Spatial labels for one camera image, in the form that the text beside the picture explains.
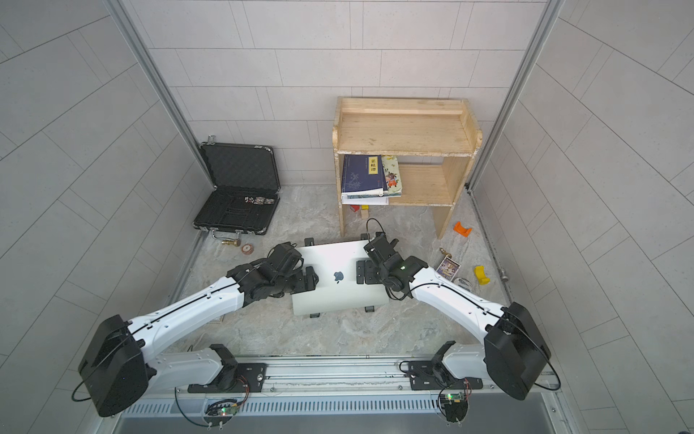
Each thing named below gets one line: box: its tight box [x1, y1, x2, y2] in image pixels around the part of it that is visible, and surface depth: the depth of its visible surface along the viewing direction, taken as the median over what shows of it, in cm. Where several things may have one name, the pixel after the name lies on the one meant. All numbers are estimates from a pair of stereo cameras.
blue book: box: [341, 154, 389, 197], surface depth 84 cm
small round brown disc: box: [241, 243, 254, 256], surface depth 98 cm
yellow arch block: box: [473, 265, 491, 285], surface depth 93 cm
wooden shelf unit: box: [332, 96, 483, 240], surface depth 80 cm
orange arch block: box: [452, 221, 473, 238], surface depth 104 cm
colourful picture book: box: [381, 154, 403, 198], surface depth 87 cm
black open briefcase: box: [193, 135, 282, 236], surface depth 107 cm
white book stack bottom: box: [340, 193, 390, 206], surface depth 84 cm
